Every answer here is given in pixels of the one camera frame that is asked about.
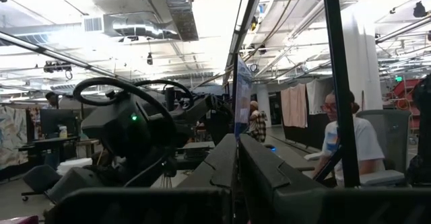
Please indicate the black office desk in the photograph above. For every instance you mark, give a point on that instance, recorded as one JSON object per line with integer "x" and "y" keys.
{"x": 50, "y": 142}
{"x": 289, "y": 156}

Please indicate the black partition panel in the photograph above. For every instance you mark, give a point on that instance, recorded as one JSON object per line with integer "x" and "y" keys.
{"x": 313, "y": 130}

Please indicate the grey mesh office chair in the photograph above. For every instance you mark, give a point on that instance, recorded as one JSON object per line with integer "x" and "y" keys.
{"x": 394, "y": 136}

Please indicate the floral patterned curtain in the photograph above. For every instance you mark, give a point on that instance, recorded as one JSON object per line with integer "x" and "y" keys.
{"x": 11, "y": 136}

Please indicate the clear plastic bottle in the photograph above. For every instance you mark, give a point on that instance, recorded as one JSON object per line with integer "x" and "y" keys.
{"x": 63, "y": 132}

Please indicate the black aluminium rig frame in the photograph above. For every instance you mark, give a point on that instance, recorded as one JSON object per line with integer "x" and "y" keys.
{"x": 340, "y": 82}

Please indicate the black computer mouse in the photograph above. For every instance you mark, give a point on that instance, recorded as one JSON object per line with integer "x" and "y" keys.
{"x": 270, "y": 147}

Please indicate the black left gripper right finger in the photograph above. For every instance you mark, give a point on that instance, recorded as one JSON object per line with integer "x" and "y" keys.
{"x": 259, "y": 170}

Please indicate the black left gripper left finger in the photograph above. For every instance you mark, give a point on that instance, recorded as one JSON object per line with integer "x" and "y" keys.
{"x": 219, "y": 163}

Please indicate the computer monitor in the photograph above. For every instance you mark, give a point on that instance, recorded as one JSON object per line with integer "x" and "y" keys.
{"x": 243, "y": 99}
{"x": 57, "y": 121}

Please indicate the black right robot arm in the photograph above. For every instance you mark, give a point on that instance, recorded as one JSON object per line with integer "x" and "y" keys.
{"x": 195, "y": 113}

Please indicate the pink hanging towel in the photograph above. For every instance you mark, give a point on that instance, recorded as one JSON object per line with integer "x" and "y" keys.
{"x": 293, "y": 106}

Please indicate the white hanging cloth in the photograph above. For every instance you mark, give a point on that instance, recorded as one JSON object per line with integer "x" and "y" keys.
{"x": 316, "y": 96}

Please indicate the silver ventilation duct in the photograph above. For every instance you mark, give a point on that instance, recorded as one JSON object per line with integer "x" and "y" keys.
{"x": 141, "y": 29}

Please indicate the black office chair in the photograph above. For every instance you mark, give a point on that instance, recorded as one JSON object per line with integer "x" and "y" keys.
{"x": 42, "y": 178}

